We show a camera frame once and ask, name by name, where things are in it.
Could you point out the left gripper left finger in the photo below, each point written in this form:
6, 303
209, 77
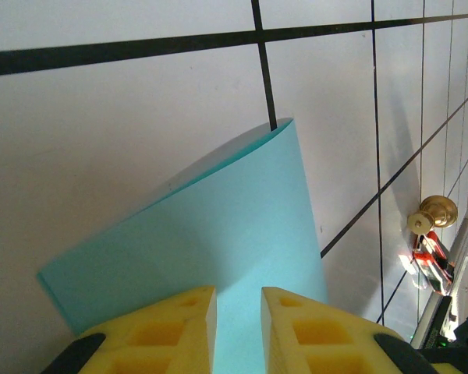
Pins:
160, 335

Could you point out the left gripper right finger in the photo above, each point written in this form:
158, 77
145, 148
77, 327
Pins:
316, 335

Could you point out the teal paper sheet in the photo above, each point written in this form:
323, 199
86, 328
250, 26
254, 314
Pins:
238, 218

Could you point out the brass knob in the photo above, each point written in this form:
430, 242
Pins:
437, 212

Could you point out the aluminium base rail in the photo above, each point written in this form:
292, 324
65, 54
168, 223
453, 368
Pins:
462, 249

